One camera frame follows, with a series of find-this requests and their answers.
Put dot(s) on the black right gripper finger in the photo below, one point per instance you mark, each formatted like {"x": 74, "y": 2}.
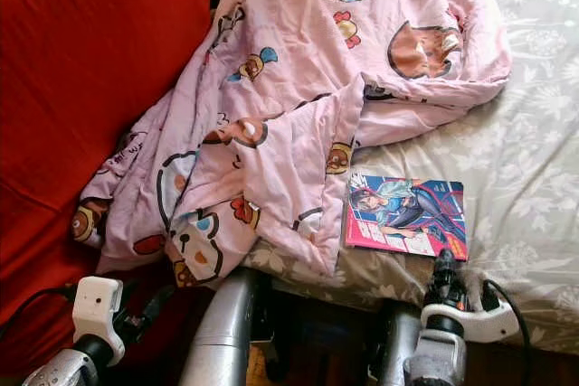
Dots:
{"x": 448, "y": 264}

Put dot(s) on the colourful comic book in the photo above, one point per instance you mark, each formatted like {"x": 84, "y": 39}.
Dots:
{"x": 403, "y": 217}

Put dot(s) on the silver robot right leg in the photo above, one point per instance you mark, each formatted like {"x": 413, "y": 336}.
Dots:
{"x": 398, "y": 350}

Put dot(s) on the silver robot leg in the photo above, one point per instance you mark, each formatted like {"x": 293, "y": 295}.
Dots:
{"x": 222, "y": 332}
{"x": 398, "y": 350}

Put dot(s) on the silver robot left leg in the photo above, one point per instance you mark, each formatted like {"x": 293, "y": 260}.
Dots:
{"x": 222, "y": 332}

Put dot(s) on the beige floral bed sheet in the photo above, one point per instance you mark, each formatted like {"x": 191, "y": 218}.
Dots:
{"x": 525, "y": 169}

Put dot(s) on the pink cartoon print quilt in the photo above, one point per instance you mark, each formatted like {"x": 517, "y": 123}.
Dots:
{"x": 335, "y": 88}

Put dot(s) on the red fabric sofa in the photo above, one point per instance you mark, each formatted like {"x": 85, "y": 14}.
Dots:
{"x": 81, "y": 88}

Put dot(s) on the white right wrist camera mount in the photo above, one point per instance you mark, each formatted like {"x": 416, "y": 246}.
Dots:
{"x": 493, "y": 323}

